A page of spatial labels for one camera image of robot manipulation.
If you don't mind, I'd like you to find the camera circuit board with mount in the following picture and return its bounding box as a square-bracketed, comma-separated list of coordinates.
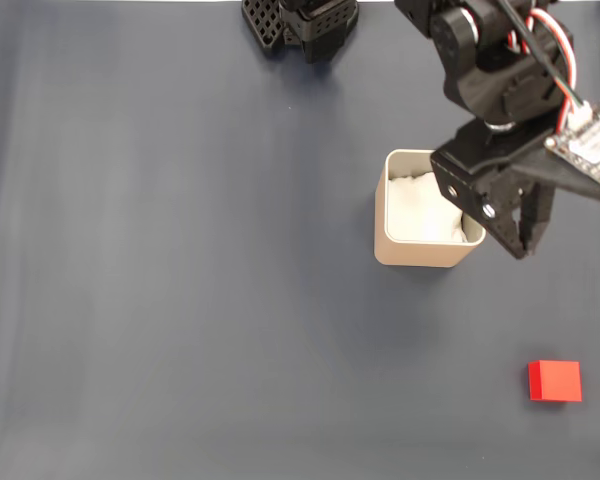
[512, 94, 600, 204]

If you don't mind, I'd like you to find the red white black wire bundle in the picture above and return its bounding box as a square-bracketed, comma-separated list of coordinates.
[494, 0, 592, 126]

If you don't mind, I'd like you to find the red cube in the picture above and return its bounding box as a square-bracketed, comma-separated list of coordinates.
[527, 359, 583, 403]

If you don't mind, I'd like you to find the white crumpled tissue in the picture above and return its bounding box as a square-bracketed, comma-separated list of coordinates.
[387, 171, 469, 244]

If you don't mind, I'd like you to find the beige square metal box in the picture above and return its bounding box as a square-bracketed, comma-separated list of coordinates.
[373, 148, 487, 269]

